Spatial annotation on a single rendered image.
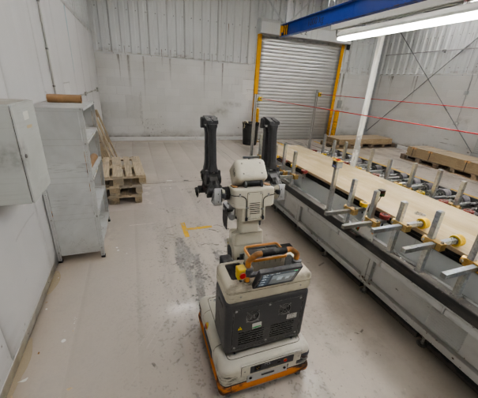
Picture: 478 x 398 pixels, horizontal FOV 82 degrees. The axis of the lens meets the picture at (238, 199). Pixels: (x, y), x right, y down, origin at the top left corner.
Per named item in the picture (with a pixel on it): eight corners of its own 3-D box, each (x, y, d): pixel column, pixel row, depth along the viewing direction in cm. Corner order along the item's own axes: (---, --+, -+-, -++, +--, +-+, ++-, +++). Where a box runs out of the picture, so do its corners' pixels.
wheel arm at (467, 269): (445, 280, 146) (447, 275, 144) (438, 275, 149) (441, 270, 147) (503, 264, 162) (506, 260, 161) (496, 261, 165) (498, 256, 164)
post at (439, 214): (418, 275, 189) (442, 212, 170) (413, 272, 192) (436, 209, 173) (422, 273, 190) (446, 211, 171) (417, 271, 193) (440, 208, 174)
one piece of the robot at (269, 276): (297, 283, 165) (311, 264, 149) (242, 294, 154) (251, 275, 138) (290, 267, 172) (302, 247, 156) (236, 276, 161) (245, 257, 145)
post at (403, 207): (387, 259, 212) (405, 202, 193) (383, 256, 215) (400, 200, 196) (390, 258, 213) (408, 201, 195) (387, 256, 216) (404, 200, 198)
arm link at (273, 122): (269, 115, 182) (282, 116, 185) (260, 117, 194) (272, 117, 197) (266, 182, 192) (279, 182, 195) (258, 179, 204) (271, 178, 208)
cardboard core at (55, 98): (45, 93, 270) (80, 95, 280) (47, 93, 276) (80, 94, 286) (47, 102, 273) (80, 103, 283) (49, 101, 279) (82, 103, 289)
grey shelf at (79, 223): (58, 263, 286) (20, 107, 226) (73, 223, 363) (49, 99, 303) (105, 257, 300) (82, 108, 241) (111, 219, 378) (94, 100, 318)
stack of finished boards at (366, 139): (391, 143, 1001) (393, 138, 994) (338, 144, 914) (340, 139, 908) (374, 139, 1066) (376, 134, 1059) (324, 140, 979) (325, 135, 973)
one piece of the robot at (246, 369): (300, 360, 180) (302, 351, 176) (241, 378, 166) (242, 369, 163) (299, 356, 182) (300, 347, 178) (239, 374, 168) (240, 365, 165)
